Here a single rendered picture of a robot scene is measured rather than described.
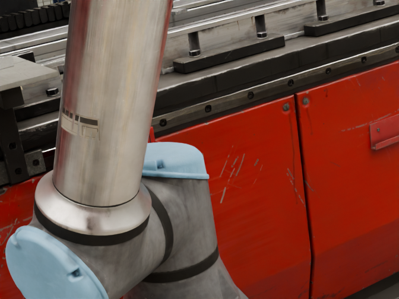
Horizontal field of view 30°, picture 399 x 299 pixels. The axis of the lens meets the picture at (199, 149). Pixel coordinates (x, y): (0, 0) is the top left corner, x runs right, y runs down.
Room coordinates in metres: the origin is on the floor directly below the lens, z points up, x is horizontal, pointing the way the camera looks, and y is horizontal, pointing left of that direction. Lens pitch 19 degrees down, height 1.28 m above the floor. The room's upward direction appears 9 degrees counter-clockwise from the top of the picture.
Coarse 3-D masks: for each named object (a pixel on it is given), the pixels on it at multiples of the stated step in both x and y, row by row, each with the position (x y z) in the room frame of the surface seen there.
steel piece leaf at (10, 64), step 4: (8, 56) 1.49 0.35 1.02; (0, 60) 1.48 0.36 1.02; (4, 60) 1.48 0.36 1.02; (8, 60) 1.48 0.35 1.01; (0, 64) 1.47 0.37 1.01; (4, 64) 1.48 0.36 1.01; (8, 64) 1.48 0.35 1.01; (12, 64) 1.49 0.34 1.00; (0, 68) 1.47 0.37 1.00; (4, 68) 1.48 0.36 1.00
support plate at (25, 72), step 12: (12, 60) 1.56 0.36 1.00; (24, 60) 1.54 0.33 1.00; (0, 72) 1.45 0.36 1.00; (12, 72) 1.43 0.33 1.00; (24, 72) 1.41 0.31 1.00; (36, 72) 1.39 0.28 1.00; (48, 72) 1.37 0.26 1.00; (0, 84) 1.33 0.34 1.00; (12, 84) 1.33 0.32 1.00; (24, 84) 1.34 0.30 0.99
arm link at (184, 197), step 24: (168, 144) 0.85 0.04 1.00; (144, 168) 0.76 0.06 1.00; (168, 168) 0.77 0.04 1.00; (192, 168) 0.78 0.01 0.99; (168, 192) 0.76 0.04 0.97; (192, 192) 0.78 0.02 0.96; (168, 216) 0.74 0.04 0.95; (192, 216) 0.77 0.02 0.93; (168, 240) 0.73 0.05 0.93; (192, 240) 0.77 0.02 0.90; (216, 240) 0.81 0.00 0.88; (168, 264) 0.76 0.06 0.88; (192, 264) 0.77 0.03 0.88
